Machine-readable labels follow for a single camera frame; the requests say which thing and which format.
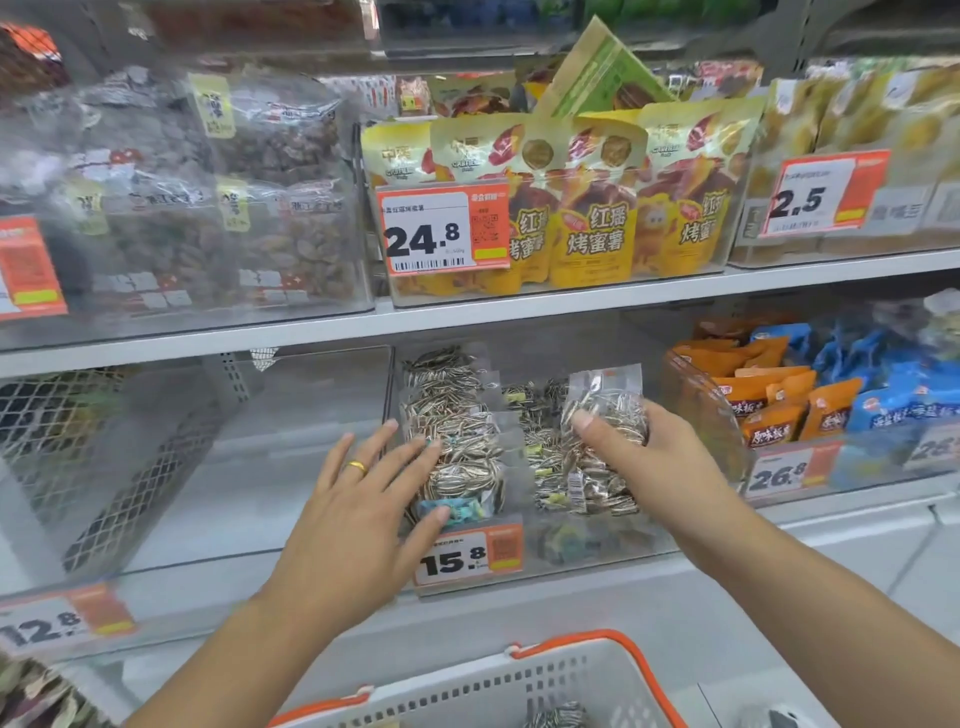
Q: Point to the person's left hand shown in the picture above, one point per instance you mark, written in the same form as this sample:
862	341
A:
345	555

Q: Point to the white paper scrap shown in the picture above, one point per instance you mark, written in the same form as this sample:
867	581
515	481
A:
264	358

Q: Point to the person's right forearm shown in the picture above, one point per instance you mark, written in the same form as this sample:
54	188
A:
840	622

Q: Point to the sunflower seed packets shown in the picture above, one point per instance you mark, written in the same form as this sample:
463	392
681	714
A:
450	420

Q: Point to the orange white price tag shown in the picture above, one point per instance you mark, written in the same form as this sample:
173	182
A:
60	619
30	270
435	229
817	193
934	446
465	556
787	471

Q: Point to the person's right shoe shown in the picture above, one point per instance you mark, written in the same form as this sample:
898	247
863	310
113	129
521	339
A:
780	718

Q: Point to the pile of brown snack bags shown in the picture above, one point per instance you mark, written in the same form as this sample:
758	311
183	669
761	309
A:
37	697

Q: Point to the orange and blue snack packets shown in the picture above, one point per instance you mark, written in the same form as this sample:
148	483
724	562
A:
697	405

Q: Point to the green beige snack bag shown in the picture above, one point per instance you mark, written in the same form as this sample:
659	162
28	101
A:
600	75

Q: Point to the pile of white popcorn bags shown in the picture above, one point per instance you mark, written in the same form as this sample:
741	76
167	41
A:
922	319

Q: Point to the pile of seed packets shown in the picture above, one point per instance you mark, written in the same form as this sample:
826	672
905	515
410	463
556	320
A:
555	716

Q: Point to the white store shelf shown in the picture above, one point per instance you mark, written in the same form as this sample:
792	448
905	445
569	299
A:
525	304

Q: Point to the empty clear plastic bin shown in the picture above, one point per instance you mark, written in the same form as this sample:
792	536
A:
262	465

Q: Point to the sunflower seed packet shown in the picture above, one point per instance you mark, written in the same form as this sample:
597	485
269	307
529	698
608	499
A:
600	405

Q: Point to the bin of yellow snacks 2.5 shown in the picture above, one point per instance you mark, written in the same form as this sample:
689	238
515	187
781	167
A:
915	120

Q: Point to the white orange shopping basket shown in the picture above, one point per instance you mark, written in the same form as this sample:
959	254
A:
487	682

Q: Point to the stack of yellow snack bags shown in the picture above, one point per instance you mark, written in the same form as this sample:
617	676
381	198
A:
600	225

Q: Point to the person's right hand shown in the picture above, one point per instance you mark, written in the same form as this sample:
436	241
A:
675	480

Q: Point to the clear bin of nut bags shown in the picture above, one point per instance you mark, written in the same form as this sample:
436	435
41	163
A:
187	210

